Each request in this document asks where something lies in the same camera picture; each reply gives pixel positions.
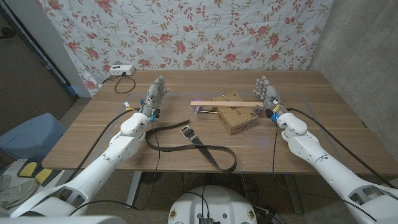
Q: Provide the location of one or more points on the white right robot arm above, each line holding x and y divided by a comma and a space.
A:
329, 171

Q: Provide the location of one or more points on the grey metal table leg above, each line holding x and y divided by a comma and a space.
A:
134, 193
293, 196

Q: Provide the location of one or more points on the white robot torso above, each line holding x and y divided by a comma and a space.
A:
224, 202

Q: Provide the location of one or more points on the brown cardboard package box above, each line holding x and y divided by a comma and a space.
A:
239, 123

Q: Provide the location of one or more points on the white power strip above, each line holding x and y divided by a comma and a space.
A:
121, 70

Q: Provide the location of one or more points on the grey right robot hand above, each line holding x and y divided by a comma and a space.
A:
270, 95

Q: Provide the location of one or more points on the grey sneaker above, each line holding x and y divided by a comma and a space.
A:
15, 194
3, 182

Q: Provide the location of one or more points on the wooden slat clip hanger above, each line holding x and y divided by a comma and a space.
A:
224, 104

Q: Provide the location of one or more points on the dark brown leather belt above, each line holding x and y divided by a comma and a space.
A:
203, 151

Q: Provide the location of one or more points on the yellow black slipper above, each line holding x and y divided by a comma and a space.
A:
28, 169
43, 176

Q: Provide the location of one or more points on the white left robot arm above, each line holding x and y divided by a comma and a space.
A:
93, 174

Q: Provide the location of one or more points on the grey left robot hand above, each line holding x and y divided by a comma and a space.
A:
154, 96

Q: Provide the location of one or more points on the floral backdrop cloth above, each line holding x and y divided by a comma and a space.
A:
140, 31

